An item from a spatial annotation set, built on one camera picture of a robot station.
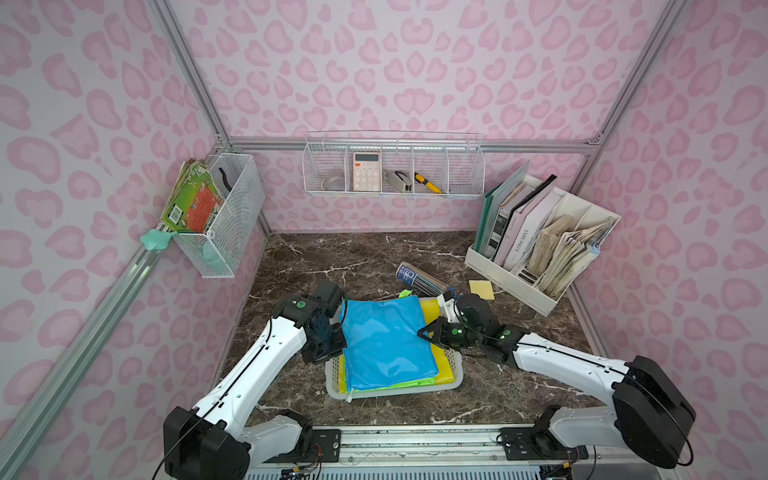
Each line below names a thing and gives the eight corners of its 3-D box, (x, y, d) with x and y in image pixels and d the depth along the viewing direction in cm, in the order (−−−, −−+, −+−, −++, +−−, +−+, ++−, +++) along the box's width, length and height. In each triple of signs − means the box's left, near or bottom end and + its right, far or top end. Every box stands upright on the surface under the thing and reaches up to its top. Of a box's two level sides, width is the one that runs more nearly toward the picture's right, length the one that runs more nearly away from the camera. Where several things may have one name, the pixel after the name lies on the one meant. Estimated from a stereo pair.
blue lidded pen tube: (393, 282, 107) (393, 272, 103) (402, 270, 110) (402, 260, 106) (439, 305, 101) (440, 295, 96) (446, 292, 104) (448, 282, 99)
